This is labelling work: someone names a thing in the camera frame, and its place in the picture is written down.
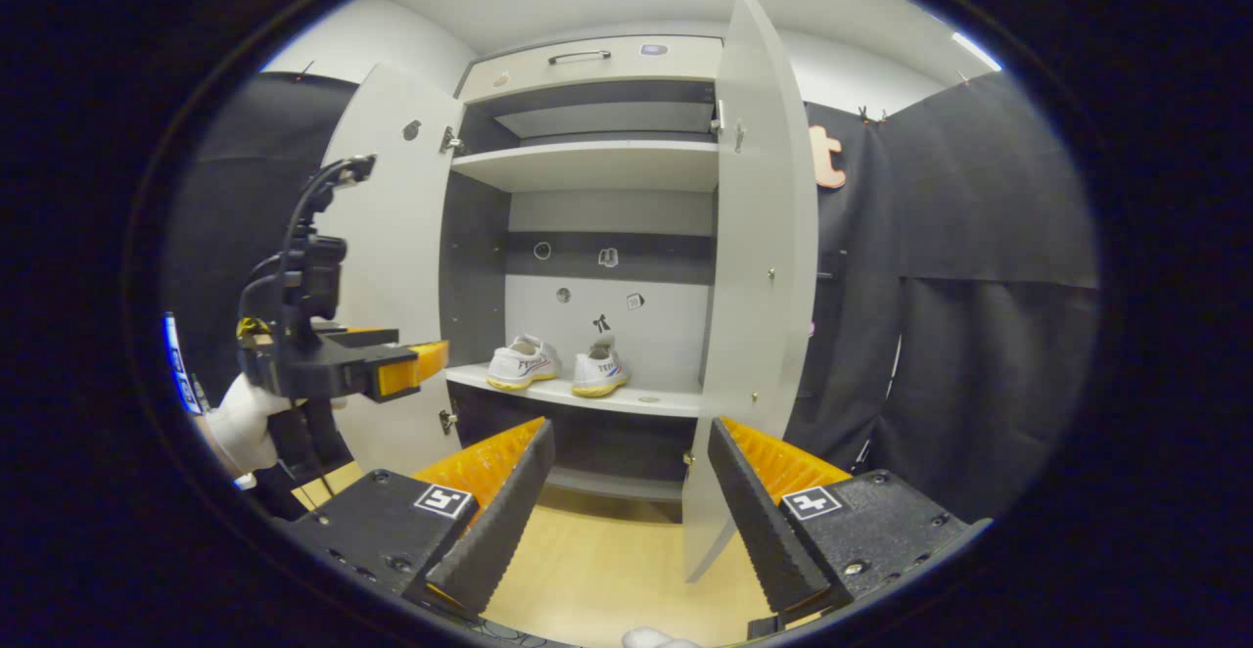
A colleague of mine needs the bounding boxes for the grey cabinet drawer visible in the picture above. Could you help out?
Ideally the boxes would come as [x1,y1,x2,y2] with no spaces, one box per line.
[458,36,725,106]

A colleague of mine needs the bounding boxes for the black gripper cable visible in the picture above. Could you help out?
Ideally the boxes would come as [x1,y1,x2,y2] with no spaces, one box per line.
[238,154,378,336]

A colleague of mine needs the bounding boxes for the grey shoe cabinet door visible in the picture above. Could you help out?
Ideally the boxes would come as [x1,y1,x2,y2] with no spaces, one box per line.
[318,63,466,478]
[682,0,820,583]

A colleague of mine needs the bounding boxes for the white shoe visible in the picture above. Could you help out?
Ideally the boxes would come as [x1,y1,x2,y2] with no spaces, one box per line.
[487,335,562,393]
[573,337,631,398]

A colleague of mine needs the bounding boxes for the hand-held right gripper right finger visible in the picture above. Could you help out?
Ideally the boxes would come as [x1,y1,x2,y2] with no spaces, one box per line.
[707,417,992,625]

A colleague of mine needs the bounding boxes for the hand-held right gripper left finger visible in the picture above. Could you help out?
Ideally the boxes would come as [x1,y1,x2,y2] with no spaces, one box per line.
[277,418,557,620]

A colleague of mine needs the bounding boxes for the ceiling light panel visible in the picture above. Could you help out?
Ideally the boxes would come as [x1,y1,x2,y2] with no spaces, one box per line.
[951,31,1004,73]

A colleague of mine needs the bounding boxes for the blue white banner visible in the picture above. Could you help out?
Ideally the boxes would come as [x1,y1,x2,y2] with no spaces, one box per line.
[162,310,204,416]

